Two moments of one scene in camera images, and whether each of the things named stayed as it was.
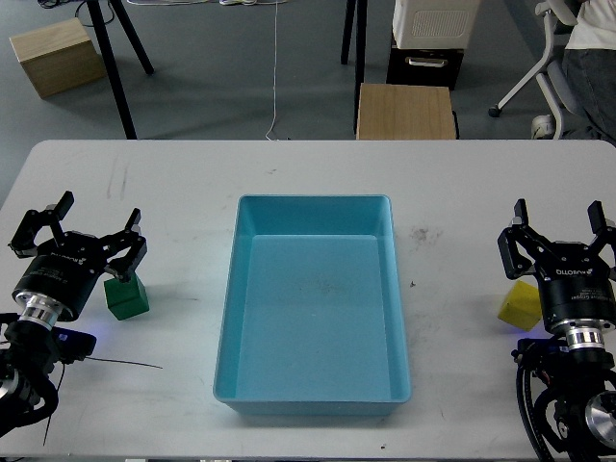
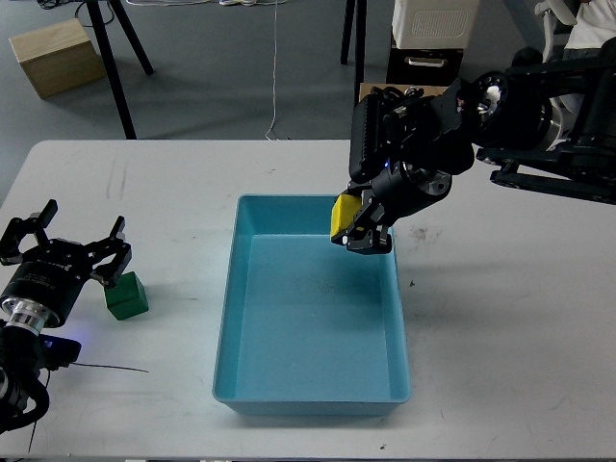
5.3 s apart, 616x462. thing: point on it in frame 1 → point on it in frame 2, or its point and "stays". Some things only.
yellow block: (521, 307) → (345, 211)
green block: (126, 299) stays
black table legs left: (116, 5) stays
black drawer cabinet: (424, 66) stays
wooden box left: (60, 58) stays
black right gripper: (577, 284) → (400, 192)
